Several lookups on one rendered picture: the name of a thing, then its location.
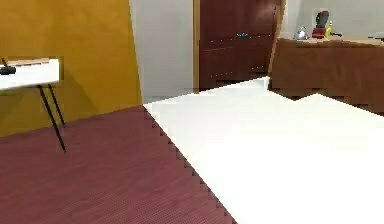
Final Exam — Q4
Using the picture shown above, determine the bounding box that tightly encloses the dark brown wooden door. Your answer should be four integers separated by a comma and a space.
199, 0, 282, 92

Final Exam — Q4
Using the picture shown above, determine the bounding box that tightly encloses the white table with black legs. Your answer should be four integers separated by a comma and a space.
0, 58, 67, 154

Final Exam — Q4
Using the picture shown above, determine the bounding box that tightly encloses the tan flat board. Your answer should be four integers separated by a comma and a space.
7, 57, 50, 67

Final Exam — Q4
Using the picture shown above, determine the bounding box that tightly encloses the brown kitchen counter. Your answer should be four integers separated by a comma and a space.
268, 34, 384, 116

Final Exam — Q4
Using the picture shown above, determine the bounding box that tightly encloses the small black object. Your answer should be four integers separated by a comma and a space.
0, 57, 17, 76

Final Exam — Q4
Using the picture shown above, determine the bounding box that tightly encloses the silver kettle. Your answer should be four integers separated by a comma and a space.
294, 26, 310, 41

